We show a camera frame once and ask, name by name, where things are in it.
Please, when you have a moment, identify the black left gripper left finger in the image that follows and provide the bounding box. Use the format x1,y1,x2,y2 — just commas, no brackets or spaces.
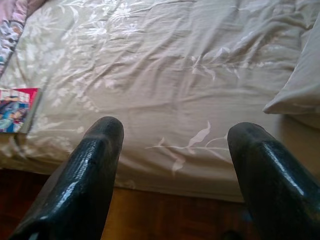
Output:
8,116,125,240

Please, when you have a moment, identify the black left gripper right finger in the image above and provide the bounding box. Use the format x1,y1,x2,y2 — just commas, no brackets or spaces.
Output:
227,121,320,240

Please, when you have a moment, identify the colourful comic book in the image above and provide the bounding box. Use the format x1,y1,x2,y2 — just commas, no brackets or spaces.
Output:
0,87,42,134

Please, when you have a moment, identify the large beige pillow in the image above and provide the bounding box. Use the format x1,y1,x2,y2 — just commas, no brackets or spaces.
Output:
262,24,320,130

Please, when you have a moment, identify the beige floral bed cover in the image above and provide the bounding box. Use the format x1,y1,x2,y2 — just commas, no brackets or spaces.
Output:
0,0,320,203

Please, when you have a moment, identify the pink cartoon print blanket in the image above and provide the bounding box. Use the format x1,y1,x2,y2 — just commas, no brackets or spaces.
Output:
0,0,48,76

